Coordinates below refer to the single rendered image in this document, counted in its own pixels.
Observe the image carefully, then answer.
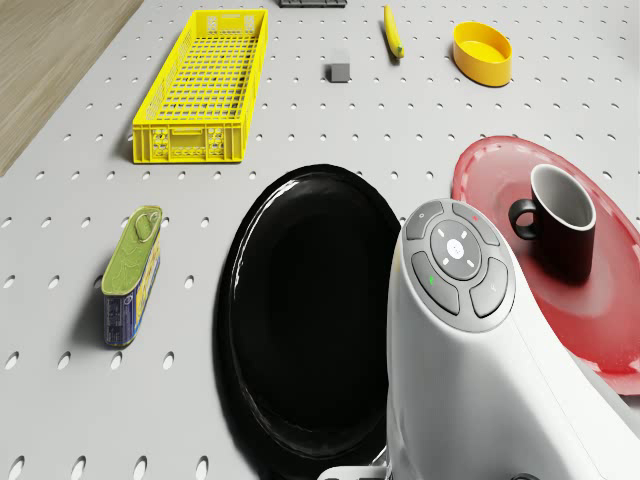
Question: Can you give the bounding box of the grey cube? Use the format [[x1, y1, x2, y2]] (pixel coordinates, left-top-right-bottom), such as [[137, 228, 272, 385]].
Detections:
[[324, 61, 352, 84]]

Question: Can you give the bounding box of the yellow bowl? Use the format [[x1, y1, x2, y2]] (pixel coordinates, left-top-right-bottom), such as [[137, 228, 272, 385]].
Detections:
[[452, 20, 514, 89]]

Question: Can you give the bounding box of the banana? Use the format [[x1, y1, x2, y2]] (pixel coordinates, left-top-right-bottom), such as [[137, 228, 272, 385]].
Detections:
[[382, 4, 406, 63]]

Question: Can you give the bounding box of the red plate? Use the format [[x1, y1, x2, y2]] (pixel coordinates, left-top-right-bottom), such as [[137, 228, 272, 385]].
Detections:
[[450, 134, 640, 397]]

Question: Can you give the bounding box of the dark grey basket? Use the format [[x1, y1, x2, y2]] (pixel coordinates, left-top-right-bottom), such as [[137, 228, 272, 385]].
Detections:
[[277, 0, 349, 9]]

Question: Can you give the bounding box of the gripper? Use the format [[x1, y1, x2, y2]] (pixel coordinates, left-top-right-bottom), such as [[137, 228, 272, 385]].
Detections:
[[316, 446, 393, 480]]

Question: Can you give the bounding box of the black plate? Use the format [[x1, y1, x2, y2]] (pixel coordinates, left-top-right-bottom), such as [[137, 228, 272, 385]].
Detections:
[[211, 162, 404, 475]]

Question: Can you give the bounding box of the flat-sided can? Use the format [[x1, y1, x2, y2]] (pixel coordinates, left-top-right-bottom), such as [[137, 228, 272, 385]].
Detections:
[[100, 204, 164, 350]]

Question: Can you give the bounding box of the black mug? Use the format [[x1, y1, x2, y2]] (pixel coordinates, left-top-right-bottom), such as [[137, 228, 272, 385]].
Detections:
[[507, 163, 598, 284]]

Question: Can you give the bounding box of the yellow basket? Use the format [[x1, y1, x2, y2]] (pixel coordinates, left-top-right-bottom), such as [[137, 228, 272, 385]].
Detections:
[[131, 8, 270, 165]]

